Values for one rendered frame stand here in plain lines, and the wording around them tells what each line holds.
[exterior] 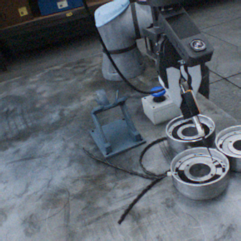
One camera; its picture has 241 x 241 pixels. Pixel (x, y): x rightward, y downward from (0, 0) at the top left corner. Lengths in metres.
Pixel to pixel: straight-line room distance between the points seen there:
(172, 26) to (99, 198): 0.35
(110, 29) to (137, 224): 0.63
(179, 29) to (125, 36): 0.53
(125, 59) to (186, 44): 0.57
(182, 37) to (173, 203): 0.29
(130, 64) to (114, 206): 0.56
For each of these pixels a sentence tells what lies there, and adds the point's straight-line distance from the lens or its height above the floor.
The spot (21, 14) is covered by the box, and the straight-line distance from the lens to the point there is 4.05.
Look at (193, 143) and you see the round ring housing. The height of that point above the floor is 0.84.
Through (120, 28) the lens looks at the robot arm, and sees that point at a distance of 1.07.
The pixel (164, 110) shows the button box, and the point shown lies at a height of 0.83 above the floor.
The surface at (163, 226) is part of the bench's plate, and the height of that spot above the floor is 0.80.
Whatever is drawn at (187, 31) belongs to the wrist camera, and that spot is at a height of 1.08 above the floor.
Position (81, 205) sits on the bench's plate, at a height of 0.80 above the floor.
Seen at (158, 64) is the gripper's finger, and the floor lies 1.02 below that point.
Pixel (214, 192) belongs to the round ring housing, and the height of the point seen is 0.82.
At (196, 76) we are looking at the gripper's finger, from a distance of 0.65.
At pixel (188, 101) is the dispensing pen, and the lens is 0.65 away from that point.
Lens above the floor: 1.26
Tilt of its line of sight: 26 degrees down
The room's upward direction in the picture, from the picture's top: 11 degrees counter-clockwise
